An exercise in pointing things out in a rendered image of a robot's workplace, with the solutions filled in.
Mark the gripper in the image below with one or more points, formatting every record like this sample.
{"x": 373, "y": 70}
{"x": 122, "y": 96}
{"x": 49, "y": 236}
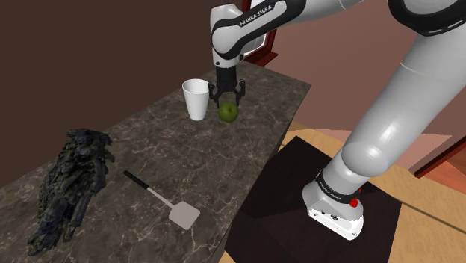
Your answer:
{"x": 226, "y": 77}

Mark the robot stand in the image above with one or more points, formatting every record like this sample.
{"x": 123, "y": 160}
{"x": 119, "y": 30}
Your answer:
{"x": 291, "y": 204}

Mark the dark leafy green bunch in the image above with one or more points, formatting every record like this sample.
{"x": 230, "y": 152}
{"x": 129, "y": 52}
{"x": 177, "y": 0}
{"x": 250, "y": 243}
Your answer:
{"x": 69, "y": 185}

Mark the white cup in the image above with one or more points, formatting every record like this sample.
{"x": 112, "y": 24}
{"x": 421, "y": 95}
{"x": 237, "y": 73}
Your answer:
{"x": 196, "y": 97}

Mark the green apple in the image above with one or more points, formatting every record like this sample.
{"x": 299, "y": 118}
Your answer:
{"x": 228, "y": 111}

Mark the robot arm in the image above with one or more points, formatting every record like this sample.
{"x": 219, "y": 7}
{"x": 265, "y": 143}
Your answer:
{"x": 396, "y": 109}

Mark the red framed door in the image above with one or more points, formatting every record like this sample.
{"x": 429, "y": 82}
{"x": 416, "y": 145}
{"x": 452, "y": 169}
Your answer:
{"x": 263, "y": 47}

